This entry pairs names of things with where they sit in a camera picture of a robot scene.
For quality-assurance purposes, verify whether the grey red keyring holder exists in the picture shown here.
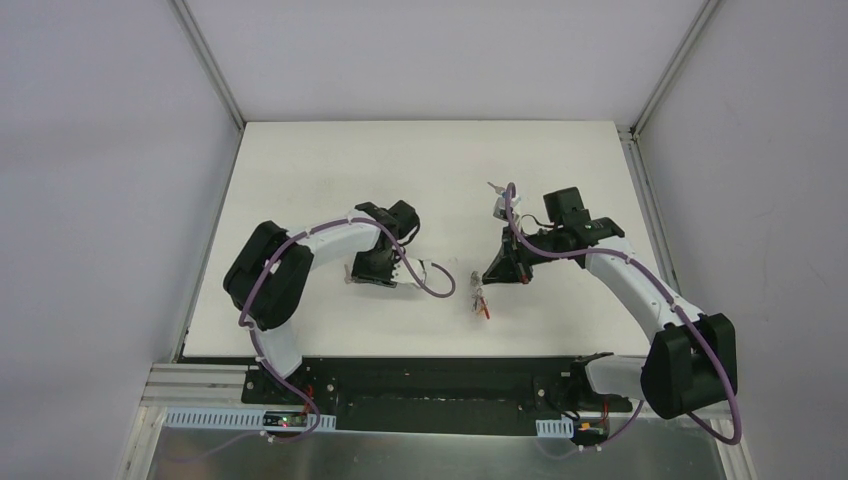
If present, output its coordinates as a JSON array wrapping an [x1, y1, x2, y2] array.
[[469, 271, 491, 320]]

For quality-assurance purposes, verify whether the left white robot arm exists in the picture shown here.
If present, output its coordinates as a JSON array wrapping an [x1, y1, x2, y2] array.
[[223, 200, 420, 405]]

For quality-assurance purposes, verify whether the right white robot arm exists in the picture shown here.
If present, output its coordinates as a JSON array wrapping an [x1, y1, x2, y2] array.
[[482, 184, 738, 419]]

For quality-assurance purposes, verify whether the blue tag key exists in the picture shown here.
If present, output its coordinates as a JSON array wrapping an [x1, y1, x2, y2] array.
[[487, 182, 521, 203]]

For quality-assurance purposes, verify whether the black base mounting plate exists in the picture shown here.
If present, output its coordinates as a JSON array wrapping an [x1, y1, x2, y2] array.
[[241, 356, 632, 436]]

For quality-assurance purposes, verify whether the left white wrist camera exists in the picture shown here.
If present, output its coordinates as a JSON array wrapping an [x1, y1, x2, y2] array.
[[391, 257, 441, 297]]

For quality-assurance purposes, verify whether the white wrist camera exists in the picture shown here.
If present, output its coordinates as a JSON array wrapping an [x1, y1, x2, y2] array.
[[493, 196, 521, 225], [391, 257, 441, 297]]

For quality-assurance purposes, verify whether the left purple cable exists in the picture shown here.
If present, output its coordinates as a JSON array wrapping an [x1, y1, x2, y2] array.
[[238, 217, 457, 445]]

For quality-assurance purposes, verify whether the purple cable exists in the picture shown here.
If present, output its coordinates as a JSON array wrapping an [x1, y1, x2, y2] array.
[[238, 217, 457, 445], [503, 182, 743, 447]]

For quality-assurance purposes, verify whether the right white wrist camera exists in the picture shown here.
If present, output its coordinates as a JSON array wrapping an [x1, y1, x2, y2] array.
[[493, 196, 521, 225]]

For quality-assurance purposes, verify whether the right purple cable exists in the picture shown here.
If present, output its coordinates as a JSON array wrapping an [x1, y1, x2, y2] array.
[[503, 182, 743, 447]]

